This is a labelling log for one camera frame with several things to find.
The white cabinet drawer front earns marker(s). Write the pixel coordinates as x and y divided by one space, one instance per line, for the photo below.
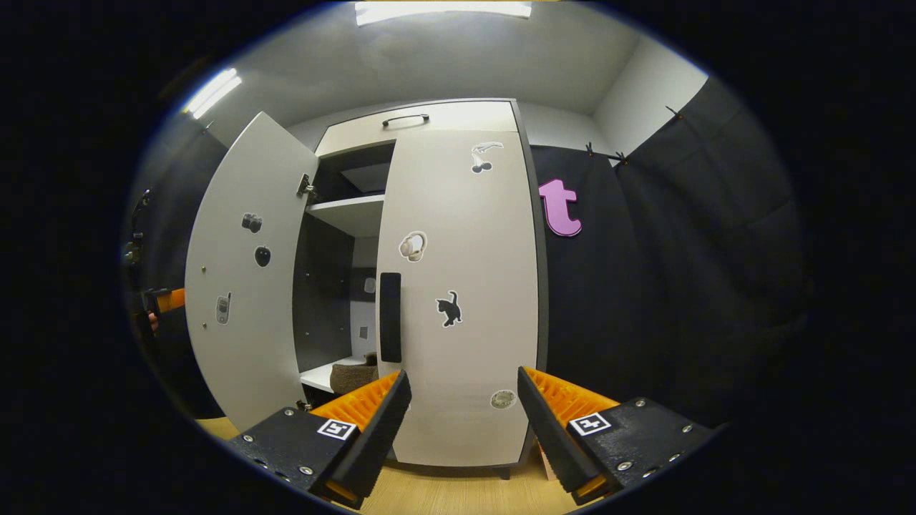
472 118

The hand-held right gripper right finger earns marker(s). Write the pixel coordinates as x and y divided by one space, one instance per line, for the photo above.
551 436

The black tripod stand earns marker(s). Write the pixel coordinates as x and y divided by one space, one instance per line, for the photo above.
136 236

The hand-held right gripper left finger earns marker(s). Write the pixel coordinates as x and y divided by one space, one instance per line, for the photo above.
376 440

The white shoe cabinet door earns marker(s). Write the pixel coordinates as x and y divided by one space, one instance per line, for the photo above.
472 250
243 357

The long ceiling light strip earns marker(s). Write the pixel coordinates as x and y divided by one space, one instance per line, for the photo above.
212 93

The white shoe cabinet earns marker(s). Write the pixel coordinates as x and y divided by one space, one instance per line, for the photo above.
351 214

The brown fuzzy shoe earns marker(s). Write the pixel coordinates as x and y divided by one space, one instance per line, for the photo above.
354 378

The black backdrop cloth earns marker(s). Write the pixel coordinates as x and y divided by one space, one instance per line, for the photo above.
680 272
168 214

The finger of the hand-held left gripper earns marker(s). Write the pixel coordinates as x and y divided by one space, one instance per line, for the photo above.
172 299

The rectangular ceiling light panel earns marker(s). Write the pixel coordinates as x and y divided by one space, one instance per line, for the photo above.
444 11

